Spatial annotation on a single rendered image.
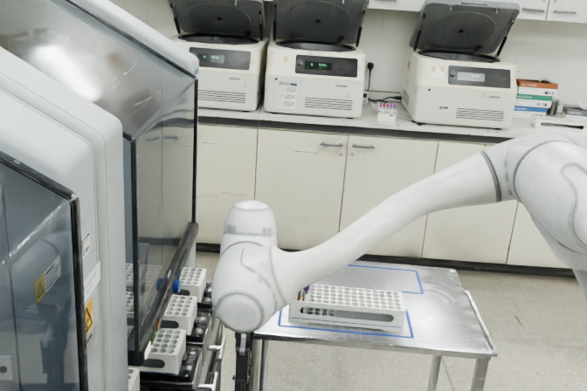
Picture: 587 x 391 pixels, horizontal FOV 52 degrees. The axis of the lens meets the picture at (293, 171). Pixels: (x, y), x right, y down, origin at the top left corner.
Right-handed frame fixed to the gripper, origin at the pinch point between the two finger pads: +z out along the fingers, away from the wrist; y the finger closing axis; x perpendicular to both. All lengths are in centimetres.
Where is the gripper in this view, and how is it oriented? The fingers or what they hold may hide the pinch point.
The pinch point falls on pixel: (242, 386)
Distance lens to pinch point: 135.4
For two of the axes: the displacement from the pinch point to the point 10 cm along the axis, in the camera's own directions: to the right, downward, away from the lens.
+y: -0.2, 3.2, -9.5
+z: -0.7, 9.4, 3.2
